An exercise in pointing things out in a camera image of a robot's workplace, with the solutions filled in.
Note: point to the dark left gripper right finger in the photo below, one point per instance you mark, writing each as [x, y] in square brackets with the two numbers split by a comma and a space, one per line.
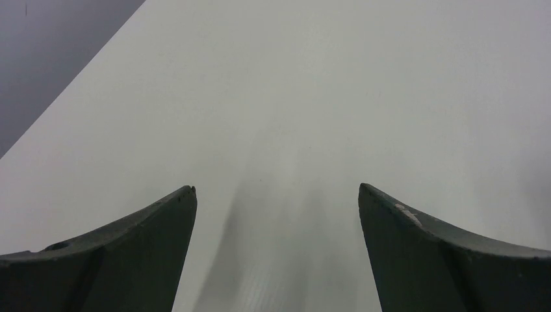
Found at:
[422, 263]

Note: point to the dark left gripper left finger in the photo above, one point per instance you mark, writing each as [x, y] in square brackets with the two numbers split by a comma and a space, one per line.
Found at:
[131, 264]

